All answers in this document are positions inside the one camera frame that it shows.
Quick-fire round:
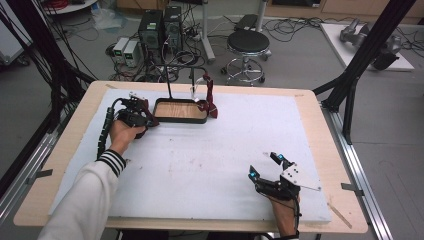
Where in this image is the tangle of floor cables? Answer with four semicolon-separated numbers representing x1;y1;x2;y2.
263;16;338;44

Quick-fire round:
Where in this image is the white foam mat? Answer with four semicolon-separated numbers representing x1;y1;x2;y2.
48;88;333;224

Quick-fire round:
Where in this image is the striped red bow tie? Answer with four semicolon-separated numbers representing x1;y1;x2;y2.
196;73;220;120

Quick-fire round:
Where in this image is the clear plastic bag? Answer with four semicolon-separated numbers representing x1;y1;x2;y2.
91;5;128;32

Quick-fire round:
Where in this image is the white power supply unit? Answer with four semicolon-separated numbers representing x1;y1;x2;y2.
123;40;141;68
112;37;130;64

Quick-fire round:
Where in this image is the grey desk leg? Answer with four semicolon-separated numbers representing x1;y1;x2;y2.
199;0;216;65

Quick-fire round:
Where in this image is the thin wooden stick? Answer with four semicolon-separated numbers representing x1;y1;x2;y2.
326;202;353;230

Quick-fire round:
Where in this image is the person's left hand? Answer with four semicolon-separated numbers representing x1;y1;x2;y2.
109;119;147;156

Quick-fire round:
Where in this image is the round white table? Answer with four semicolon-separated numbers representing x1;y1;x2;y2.
43;0;100;16

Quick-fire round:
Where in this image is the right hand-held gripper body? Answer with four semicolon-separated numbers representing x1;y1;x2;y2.
255;163;323;202

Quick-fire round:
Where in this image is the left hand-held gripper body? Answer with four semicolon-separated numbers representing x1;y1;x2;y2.
114;93;151;129

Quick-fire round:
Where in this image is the aluminium rail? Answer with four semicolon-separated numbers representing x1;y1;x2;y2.
321;102;395;240
0;128;68;225

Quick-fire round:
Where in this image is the black round stool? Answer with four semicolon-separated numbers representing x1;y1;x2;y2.
220;29;273;86

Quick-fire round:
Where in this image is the black flat box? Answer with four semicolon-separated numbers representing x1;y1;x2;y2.
234;13;260;32

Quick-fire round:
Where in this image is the person's right hand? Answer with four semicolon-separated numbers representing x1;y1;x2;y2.
268;194;301;238

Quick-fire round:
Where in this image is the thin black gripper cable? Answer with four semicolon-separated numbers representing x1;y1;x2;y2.
292;196;303;235

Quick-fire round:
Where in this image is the black computer tower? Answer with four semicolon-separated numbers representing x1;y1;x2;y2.
163;5;184;53
138;9;165;52

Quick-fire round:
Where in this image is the black metal frame stand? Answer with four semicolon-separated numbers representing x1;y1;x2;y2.
0;0;98;134
313;0;418;146

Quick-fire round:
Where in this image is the white floor board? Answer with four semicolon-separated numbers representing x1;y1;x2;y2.
319;22;415;73

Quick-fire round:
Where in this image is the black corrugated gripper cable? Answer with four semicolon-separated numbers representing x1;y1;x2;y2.
96;97;123;160

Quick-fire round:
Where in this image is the metal bracket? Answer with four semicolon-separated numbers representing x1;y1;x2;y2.
25;168;54;185
340;182;365;197

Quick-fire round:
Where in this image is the black rack with wooden tray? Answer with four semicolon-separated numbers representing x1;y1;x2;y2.
153;63;209;125

